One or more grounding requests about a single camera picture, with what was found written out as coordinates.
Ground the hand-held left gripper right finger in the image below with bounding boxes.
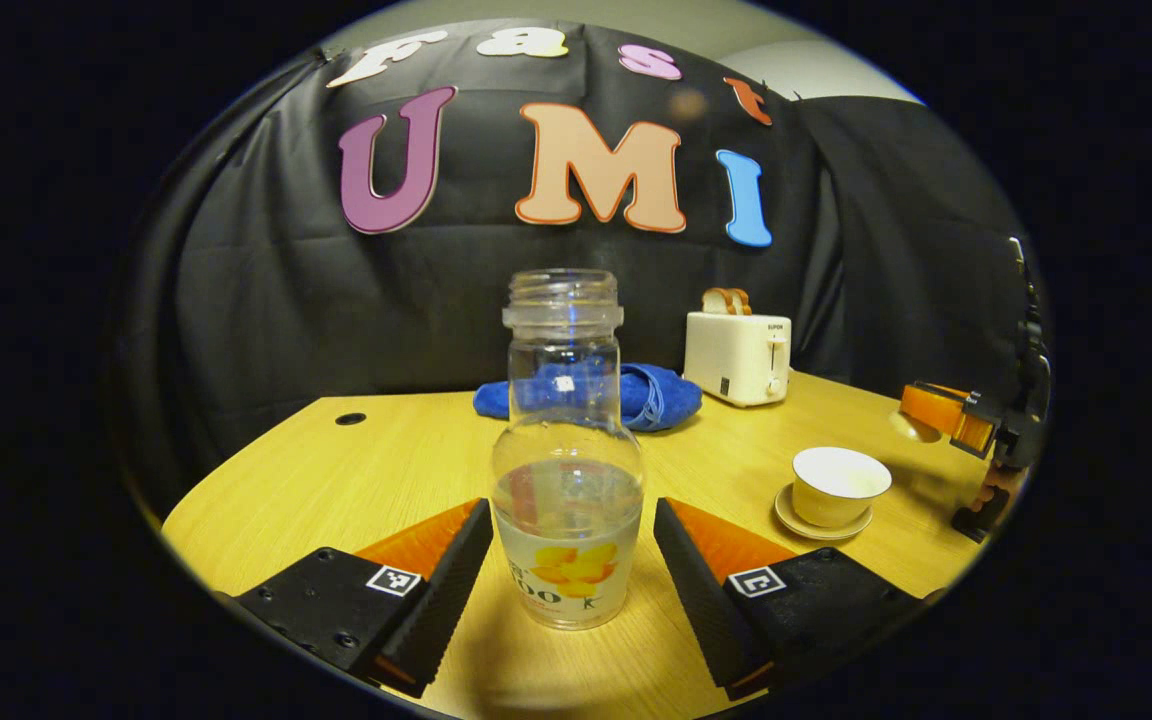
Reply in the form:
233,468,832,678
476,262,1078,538
653,497,927,701

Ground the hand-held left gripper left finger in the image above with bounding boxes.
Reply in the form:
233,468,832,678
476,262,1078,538
236,498,494,699

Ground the cream ceramic teacup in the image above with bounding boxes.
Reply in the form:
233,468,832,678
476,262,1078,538
792,446,893,529

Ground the clear glass water bottle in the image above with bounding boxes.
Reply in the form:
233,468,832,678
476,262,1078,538
491,268,645,631

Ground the cream ceramic saucer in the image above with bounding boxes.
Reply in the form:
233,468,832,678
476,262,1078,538
774,484,875,542

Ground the blue towel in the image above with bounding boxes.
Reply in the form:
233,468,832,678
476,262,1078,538
473,362,704,433

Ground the white toaster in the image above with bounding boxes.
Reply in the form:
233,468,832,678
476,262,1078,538
683,311,793,408

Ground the black backdrop cloth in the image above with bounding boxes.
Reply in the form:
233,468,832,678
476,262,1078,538
121,20,1047,481

